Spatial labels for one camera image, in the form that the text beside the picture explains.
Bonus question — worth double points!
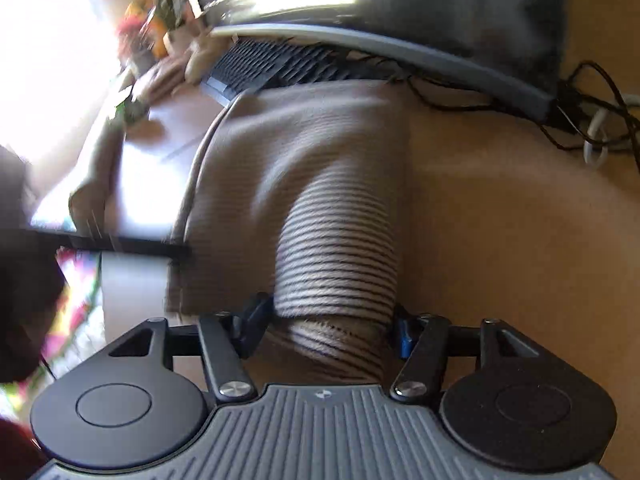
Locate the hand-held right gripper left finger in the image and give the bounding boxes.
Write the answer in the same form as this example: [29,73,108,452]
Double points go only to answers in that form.
[102,291,275,406]

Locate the black curved computer monitor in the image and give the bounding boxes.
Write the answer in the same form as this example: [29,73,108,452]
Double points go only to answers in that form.
[189,0,573,123]

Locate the tangle of black cables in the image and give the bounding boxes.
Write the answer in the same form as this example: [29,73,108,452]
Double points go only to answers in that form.
[385,60,640,163]

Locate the colourful floor mat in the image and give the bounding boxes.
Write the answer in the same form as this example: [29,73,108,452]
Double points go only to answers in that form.
[27,246,107,378]

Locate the white looped cable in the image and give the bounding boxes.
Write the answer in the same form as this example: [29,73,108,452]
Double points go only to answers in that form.
[581,91,640,167]

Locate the grey striped long-sleeve shirt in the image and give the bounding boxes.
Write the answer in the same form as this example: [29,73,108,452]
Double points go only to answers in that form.
[167,80,417,387]

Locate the black computer keyboard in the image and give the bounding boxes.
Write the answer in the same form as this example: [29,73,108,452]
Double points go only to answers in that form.
[199,36,393,107]

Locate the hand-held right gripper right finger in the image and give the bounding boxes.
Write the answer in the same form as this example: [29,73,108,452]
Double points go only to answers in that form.
[389,304,548,405]

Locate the beige plush toy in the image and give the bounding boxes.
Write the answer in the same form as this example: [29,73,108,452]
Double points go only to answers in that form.
[182,35,228,86]

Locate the colourful toy figures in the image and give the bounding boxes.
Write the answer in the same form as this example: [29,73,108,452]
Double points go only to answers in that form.
[115,0,201,63]

